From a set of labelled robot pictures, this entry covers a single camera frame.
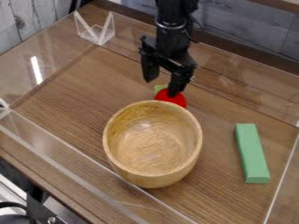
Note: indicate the wooden bowl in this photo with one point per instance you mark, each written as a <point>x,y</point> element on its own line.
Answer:
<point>152,141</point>

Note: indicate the black metal stand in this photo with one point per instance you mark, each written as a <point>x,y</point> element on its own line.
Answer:
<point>36,213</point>

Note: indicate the green rectangular block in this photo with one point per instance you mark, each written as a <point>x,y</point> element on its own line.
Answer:
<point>252,158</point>

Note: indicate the clear acrylic enclosure walls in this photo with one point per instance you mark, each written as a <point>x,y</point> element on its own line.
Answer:
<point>65,85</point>

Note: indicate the red felt strawberry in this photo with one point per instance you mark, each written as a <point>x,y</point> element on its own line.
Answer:
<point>160,95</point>

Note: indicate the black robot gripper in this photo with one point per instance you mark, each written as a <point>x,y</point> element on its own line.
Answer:
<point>165,51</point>

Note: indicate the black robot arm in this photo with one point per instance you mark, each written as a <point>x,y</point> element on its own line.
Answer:
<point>172,11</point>

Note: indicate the clear acrylic corner bracket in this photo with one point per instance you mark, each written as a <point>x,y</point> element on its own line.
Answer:
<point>96,34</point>

